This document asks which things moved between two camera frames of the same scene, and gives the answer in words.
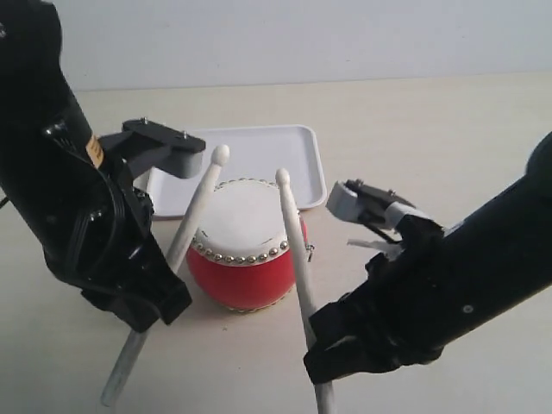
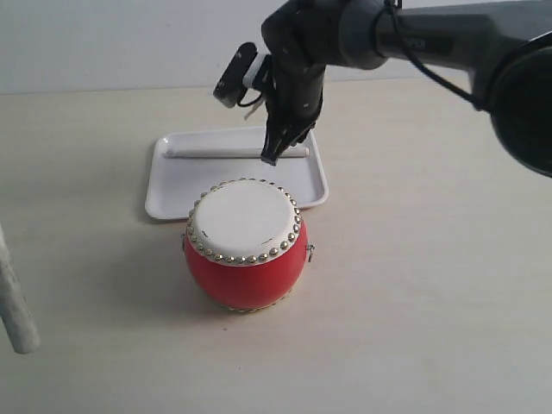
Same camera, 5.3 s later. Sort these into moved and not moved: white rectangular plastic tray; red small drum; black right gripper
Moved: black right gripper
Not moved: white rectangular plastic tray; red small drum
